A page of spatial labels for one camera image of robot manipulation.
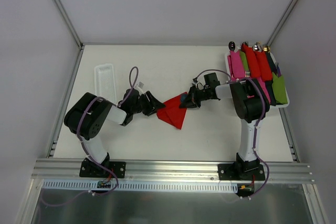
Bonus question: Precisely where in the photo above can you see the red paper napkin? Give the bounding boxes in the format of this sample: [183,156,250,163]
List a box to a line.
[156,92,186,130]

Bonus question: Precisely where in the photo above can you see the blue plastic spoon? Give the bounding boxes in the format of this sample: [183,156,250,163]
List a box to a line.
[180,93,187,103]

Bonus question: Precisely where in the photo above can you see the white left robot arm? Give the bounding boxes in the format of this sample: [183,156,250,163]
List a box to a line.
[64,89,165,178]

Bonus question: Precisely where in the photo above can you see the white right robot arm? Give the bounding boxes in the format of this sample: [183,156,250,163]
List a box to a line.
[179,72,270,181]

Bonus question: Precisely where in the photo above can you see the white utensil tray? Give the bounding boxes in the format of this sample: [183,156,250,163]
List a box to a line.
[94,63,117,104]

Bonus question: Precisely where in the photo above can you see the white basket of rolled napkins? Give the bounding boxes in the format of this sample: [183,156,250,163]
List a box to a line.
[225,41,290,108]

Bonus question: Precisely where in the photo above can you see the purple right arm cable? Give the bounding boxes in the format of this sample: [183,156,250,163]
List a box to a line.
[193,69,270,203]

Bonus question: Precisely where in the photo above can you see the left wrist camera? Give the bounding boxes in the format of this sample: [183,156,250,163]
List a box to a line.
[137,82,144,89]

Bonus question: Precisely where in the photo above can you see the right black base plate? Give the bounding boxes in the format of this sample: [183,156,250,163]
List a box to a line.
[217,163,266,181]

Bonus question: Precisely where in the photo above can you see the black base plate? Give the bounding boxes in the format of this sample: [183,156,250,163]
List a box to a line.
[79,158,126,178]
[217,163,266,181]

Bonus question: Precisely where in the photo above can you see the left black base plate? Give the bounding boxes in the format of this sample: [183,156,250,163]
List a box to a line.
[79,158,126,178]

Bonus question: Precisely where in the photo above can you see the aluminium mounting rail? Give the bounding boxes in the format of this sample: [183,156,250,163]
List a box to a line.
[31,158,316,184]

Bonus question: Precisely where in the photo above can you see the white slotted cable duct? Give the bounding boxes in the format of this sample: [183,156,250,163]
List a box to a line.
[43,179,238,194]

